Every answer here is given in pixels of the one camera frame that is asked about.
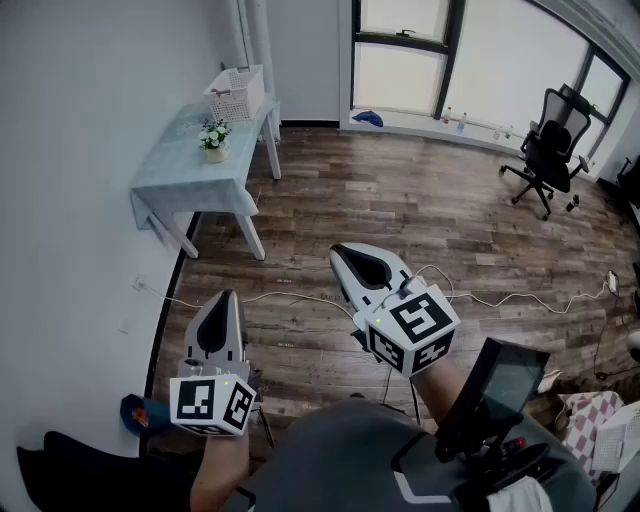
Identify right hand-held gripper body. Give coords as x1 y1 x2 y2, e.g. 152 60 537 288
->
328 242 461 379

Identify black chest-mounted screen device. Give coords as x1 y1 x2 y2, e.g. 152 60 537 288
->
434 337 551 464

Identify black framed window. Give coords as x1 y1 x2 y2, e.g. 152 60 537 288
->
352 0 632 129

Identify person's left forearm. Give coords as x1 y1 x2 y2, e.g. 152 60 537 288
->
189 429 251 512

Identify white table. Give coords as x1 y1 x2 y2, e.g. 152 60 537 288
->
149 112 282 261

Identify checkered pink white cloth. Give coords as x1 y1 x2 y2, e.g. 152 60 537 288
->
557 392 626 471

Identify white wall pipes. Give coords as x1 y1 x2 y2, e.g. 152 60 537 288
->
234 0 276 96

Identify white floor cable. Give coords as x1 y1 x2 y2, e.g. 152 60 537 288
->
149 264 617 315

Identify potted white flowers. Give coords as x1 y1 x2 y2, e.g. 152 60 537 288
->
198 118 233 165

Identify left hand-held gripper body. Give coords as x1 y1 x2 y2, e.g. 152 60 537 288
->
169 289 257 437

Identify white plastic laundry basket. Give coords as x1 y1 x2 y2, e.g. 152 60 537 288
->
202 63 266 123

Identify blue cloth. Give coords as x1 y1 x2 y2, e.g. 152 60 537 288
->
351 109 385 129

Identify pale green floral tablecloth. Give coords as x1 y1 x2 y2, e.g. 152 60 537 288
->
129 97 282 231

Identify person's right forearm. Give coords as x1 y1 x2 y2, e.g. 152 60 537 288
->
412 349 482 437

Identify white perforated plastic basket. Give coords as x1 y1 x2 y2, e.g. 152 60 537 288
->
594 399 640 474

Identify black mesh office chair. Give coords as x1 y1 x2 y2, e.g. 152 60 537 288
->
499 84 597 221

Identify person's grey shirt torso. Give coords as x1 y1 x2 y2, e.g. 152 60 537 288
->
234 399 599 512

